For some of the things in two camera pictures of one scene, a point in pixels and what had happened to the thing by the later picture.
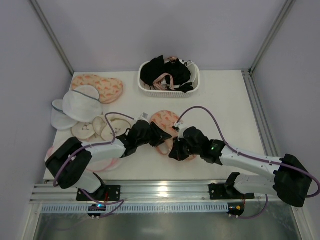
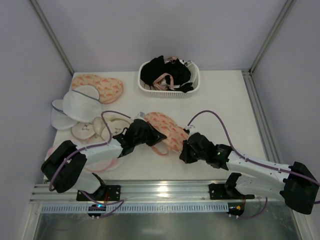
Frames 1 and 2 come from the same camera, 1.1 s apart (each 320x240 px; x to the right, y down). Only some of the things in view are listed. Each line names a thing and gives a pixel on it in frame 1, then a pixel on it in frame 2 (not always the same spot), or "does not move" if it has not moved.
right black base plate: x=218 y=191 does not move
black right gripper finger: x=176 y=151 -> x=186 y=154
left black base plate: x=104 y=193 does not move
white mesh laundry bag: x=81 y=104 does not move
